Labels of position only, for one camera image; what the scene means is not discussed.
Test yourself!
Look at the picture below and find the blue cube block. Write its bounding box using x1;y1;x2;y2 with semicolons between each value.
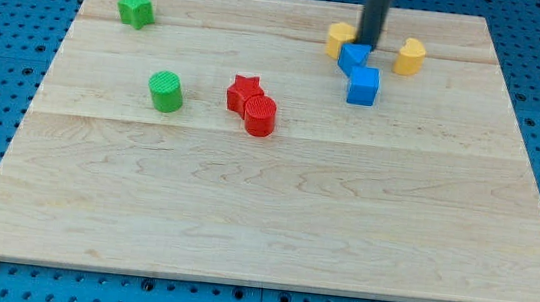
346;66;380;106

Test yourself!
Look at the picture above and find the blue triangle block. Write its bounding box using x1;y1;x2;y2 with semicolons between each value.
338;42;372;77

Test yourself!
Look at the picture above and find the light wooden board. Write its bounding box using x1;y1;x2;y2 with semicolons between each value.
0;0;540;302

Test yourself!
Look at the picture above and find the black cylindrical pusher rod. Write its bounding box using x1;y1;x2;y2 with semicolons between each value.
356;0;393;50

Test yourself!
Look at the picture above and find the yellow hexagon block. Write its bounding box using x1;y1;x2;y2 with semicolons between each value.
325;22;357;60

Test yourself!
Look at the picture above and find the green cylinder block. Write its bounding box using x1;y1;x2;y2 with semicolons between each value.
148;70;183;113

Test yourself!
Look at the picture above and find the yellow heart block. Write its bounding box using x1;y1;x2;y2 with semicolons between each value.
392;37;427;76

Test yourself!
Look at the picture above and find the green star block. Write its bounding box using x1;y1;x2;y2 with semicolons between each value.
117;0;155;30

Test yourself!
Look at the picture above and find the red star block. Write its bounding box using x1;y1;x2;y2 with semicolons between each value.
226;74;264;118

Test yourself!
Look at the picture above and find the red cylinder block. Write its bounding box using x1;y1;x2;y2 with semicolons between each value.
244;95;277;137

